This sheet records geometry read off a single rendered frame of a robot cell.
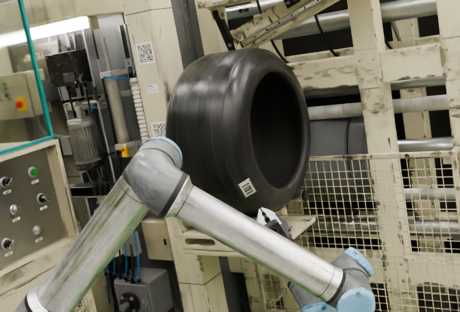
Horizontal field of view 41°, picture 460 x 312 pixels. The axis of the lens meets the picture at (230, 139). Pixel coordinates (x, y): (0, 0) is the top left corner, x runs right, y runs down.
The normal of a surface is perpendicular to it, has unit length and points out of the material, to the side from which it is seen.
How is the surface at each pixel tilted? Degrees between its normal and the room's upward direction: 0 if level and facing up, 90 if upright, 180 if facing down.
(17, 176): 90
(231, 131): 81
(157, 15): 90
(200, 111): 64
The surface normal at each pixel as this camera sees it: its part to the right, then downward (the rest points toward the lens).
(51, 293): -0.37, 0.02
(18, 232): 0.84, -0.05
